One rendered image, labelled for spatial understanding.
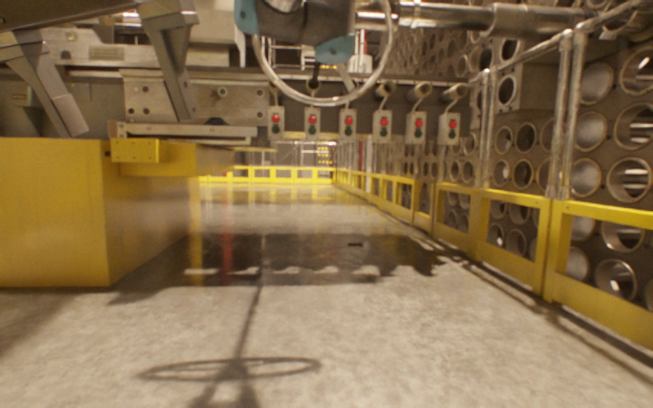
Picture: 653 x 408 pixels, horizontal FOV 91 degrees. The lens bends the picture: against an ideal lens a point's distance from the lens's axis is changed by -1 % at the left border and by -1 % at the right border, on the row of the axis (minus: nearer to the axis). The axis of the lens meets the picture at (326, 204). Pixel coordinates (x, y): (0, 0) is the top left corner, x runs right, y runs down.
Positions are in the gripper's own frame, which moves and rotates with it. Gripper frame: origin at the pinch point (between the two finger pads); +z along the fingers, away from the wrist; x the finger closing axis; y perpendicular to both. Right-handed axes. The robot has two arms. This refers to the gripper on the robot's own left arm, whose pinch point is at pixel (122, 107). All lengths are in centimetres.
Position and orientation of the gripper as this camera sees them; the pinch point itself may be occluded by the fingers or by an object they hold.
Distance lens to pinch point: 40.1
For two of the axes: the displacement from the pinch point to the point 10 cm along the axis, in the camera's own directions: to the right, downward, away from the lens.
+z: 1.5, 8.6, 4.9
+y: 0.7, -5.0, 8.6
